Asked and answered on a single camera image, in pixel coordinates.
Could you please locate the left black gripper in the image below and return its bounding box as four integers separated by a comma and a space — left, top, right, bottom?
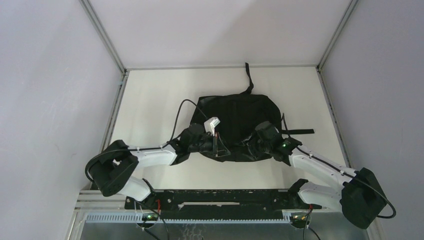
188, 131, 230, 158

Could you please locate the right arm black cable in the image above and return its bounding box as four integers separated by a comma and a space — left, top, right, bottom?
280, 112, 397, 220

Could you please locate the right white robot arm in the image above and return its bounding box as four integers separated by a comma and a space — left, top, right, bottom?
249, 121, 393, 229

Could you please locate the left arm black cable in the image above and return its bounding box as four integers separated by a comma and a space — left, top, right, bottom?
84, 98, 210, 186

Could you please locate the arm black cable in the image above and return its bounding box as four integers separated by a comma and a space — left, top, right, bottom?
280, 112, 397, 220
84, 98, 210, 186

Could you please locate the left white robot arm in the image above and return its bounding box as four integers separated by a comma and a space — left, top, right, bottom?
84, 117, 230, 209

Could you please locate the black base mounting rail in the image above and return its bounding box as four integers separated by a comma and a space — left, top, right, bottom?
124, 189, 310, 220

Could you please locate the black student backpack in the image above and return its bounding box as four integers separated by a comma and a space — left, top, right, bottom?
190, 80, 315, 162

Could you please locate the white slotted cable duct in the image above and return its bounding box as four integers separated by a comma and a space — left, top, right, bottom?
85, 212, 292, 224

